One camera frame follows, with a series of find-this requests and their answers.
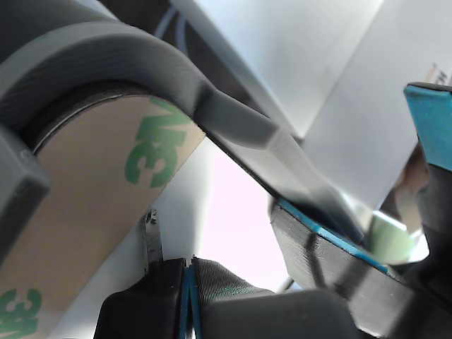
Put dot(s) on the grey printed fixture stand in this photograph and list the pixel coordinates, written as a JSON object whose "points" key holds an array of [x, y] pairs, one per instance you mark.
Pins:
{"points": [[106, 46]]}

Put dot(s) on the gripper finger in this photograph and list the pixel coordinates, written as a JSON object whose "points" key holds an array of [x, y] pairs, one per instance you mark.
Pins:
{"points": [[148, 310], [328, 261], [431, 120], [226, 293]]}

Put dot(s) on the white Feetech cardboard box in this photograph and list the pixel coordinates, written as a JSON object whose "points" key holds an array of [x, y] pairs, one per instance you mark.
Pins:
{"points": [[353, 106]]}

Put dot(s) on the tan 3M protective film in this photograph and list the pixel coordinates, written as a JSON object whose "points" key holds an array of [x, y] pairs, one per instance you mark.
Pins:
{"points": [[88, 212]]}

